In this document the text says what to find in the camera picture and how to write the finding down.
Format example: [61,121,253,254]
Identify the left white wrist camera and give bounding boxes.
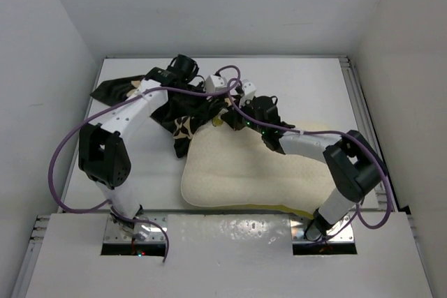
[204,75,227,94]

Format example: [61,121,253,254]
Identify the purple cable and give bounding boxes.
[47,65,242,263]
[226,77,392,244]

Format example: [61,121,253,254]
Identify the cream foam pillow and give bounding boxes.
[180,123,335,217]

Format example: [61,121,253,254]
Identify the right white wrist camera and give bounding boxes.
[242,80,257,99]

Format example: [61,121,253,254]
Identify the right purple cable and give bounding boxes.
[226,77,392,244]

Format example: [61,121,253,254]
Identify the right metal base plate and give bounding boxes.
[289,213,356,244]

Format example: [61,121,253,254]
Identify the white front cover board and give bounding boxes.
[27,214,432,297]

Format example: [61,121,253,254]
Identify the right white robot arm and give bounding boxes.
[231,96,393,244]

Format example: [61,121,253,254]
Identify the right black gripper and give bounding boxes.
[223,96,267,135]

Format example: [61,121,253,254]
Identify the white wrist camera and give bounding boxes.
[242,80,257,99]
[204,75,227,94]

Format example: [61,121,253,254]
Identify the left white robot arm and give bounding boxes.
[78,54,231,222]

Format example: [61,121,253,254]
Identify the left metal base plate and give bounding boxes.
[103,213,168,245]

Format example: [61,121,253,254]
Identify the black floral pillowcase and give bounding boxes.
[90,75,230,158]

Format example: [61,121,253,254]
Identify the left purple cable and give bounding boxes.
[47,65,242,263]

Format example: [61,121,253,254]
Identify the metal base plate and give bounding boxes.
[289,213,356,244]
[103,213,168,245]

